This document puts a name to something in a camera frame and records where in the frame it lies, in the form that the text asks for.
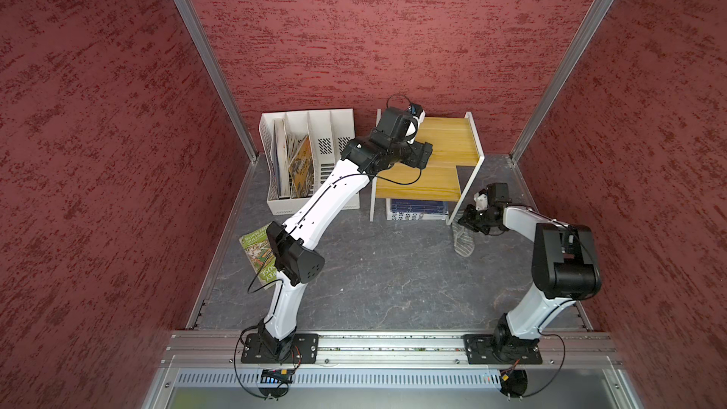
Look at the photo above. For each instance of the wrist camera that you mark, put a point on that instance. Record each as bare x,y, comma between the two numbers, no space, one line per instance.
418,115
481,201

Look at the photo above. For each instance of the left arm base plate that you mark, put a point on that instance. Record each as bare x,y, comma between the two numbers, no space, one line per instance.
296,349

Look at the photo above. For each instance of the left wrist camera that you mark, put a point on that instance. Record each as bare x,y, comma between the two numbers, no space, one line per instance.
418,115

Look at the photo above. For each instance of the right aluminium corner post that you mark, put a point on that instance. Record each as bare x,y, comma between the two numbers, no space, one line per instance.
582,38

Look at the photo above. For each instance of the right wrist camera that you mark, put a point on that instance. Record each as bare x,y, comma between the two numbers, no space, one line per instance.
481,201

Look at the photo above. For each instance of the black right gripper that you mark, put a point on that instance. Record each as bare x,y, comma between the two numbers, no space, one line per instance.
466,219

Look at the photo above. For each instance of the white book with black lettering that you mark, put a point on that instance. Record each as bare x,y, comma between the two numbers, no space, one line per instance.
393,216

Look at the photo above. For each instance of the grey patterned cloth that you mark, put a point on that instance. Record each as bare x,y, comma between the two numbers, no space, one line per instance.
463,240

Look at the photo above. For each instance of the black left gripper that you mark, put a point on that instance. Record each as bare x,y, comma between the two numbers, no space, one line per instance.
418,155

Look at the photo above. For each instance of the dark blue book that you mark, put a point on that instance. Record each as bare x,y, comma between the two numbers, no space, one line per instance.
418,206

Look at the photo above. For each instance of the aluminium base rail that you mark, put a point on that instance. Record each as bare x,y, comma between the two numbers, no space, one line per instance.
399,349

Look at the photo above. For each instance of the yellow magazine in organizer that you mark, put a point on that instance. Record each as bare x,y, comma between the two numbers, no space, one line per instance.
301,169

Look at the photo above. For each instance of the wooden white-framed bookshelf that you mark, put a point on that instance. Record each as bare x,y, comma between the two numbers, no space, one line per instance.
450,172

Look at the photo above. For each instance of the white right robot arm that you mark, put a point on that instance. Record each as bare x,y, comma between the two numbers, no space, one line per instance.
564,267

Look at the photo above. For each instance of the white file organizer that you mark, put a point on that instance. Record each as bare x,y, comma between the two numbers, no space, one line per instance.
329,132

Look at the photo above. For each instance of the aluminium corner post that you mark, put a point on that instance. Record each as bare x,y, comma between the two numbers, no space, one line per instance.
205,50
582,38

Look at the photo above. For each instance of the left aluminium corner post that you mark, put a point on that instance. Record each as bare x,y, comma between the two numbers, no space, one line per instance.
205,50

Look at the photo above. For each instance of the green treehouse book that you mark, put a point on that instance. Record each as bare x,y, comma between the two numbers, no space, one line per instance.
257,249

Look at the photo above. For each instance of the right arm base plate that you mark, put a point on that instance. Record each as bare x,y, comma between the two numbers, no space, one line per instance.
485,349

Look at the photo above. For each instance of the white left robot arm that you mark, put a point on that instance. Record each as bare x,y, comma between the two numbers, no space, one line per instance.
293,243

